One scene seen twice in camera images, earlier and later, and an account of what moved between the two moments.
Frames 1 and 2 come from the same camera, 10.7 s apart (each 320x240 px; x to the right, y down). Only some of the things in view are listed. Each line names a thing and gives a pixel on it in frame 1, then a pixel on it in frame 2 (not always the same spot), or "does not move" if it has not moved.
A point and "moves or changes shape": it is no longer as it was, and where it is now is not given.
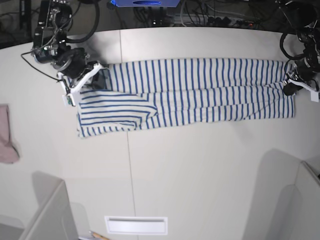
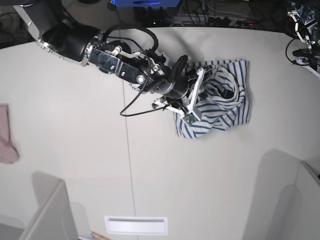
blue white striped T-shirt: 138,94 moves or changes shape
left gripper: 69,61 → 178,87
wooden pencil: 98,236 does not move
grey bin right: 285,204 does not move
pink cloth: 8,154 does not move
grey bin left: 52,219 does not move
